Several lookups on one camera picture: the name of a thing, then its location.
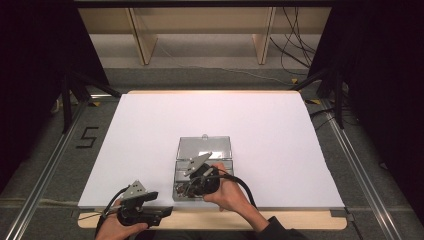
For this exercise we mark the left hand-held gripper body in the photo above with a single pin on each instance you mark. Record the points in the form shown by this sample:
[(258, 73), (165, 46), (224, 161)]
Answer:
[(136, 216)]

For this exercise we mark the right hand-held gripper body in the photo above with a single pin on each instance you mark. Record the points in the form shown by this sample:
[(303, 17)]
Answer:
[(206, 181)]

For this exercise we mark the clear plastic compartment box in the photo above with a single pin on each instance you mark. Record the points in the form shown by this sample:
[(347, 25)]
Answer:
[(203, 146)]

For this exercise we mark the person's right hand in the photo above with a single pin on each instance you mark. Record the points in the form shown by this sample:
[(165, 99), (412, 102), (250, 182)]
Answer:
[(230, 196)]

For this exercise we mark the person's left hand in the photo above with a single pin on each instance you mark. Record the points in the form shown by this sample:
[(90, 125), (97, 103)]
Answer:
[(111, 230)]

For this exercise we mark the wooden table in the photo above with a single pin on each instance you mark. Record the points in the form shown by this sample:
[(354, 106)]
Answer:
[(206, 221)]

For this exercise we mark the white table sheet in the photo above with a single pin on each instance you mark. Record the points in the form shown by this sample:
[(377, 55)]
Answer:
[(216, 116)]

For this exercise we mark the black tripod stand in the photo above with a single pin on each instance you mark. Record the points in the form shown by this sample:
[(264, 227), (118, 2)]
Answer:
[(66, 106), (338, 100)]

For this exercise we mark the light wooden shelf unit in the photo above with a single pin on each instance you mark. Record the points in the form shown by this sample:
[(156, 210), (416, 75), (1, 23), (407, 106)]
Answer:
[(146, 43)]

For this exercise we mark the black curtain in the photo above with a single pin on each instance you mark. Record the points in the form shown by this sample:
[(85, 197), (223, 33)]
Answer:
[(33, 83), (383, 100)]

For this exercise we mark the metal floor rail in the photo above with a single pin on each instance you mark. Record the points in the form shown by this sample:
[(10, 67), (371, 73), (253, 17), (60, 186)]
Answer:
[(43, 180), (363, 173)]

